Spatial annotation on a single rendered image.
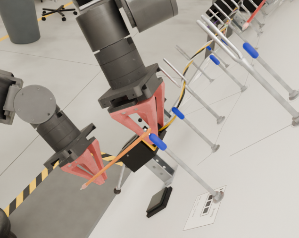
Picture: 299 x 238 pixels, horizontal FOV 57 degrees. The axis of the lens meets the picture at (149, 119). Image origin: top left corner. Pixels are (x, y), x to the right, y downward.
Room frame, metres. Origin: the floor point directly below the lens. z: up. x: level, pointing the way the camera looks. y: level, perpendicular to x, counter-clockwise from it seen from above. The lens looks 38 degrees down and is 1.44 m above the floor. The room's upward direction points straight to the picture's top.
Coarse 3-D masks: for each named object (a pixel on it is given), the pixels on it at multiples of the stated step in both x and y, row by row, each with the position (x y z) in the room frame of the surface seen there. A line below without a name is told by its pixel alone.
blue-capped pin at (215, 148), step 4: (172, 108) 0.31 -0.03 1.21; (176, 108) 0.31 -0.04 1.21; (176, 112) 0.30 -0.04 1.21; (180, 112) 0.30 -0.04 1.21; (180, 116) 0.30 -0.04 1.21; (184, 116) 0.30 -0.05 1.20; (184, 120) 0.30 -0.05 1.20; (188, 120) 0.30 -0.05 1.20; (188, 124) 0.29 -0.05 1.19; (192, 128) 0.29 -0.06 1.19; (196, 128) 0.29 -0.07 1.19; (196, 132) 0.29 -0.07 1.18; (200, 132) 0.29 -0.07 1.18; (200, 136) 0.29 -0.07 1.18; (204, 136) 0.29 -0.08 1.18; (204, 140) 0.29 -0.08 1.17; (208, 140) 0.28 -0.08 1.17; (212, 144) 0.28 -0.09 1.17; (212, 148) 0.28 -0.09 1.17; (216, 148) 0.28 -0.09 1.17; (212, 152) 0.28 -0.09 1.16
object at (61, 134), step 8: (56, 120) 0.37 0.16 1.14; (64, 120) 0.38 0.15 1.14; (40, 128) 0.36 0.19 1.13; (48, 128) 0.36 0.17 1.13; (56, 128) 0.36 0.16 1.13; (64, 128) 0.36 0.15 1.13; (72, 128) 0.37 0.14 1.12; (88, 128) 0.39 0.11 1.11; (48, 136) 0.35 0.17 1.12; (56, 136) 0.35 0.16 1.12; (64, 136) 0.35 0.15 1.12; (72, 136) 0.36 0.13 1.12; (80, 136) 0.36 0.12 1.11; (56, 144) 0.35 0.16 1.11; (64, 144) 0.35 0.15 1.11; (72, 144) 0.34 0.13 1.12; (56, 152) 0.35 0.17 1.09; (64, 152) 0.32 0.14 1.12; (48, 160) 0.33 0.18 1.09; (56, 160) 0.34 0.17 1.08; (48, 168) 0.32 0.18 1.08
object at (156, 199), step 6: (162, 192) 0.25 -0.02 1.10; (168, 192) 0.25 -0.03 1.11; (156, 198) 0.24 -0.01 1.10; (162, 198) 0.24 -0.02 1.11; (168, 198) 0.24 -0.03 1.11; (150, 204) 0.24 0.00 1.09; (156, 204) 0.23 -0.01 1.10; (162, 204) 0.23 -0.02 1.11; (150, 210) 0.23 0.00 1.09; (156, 210) 0.22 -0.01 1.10; (150, 216) 0.22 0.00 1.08
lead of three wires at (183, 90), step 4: (184, 84) 0.38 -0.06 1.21; (184, 88) 0.37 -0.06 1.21; (184, 92) 0.36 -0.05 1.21; (180, 96) 0.35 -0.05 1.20; (180, 100) 0.34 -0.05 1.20; (180, 104) 0.34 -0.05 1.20; (172, 116) 0.32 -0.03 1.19; (168, 120) 0.32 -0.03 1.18; (172, 120) 0.32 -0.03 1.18; (168, 124) 0.32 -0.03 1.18; (160, 128) 0.32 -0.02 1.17; (164, 128) 0.32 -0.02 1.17; (160, 132) 0.32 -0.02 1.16
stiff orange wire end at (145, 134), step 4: (148, 128) 0.21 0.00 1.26; (144, 132) 0.21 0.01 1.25; (148, 132) 0.20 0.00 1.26; (140, 136) 0.21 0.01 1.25; (144, 136) 0.20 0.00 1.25; (136, 140) 0.21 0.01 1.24; (140, 140) 0.21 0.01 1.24; (132, 144) 0.21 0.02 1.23; (128, 148) 0.21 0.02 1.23; (124, 152) 0.22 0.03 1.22; (120, 156) 0.22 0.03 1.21; (112, 160) 0.22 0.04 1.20; (116, 160) 0.22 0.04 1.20; (108, 164) 0.22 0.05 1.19; (112, 164) 0.22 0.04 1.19; (104, 168) 0.23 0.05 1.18; (100, 172) 0.23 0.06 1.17; (96, 176) 0.23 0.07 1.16; (92, 180) 0.23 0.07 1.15; (84, 184) 0.24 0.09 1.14; (88, 184) 0.23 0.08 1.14
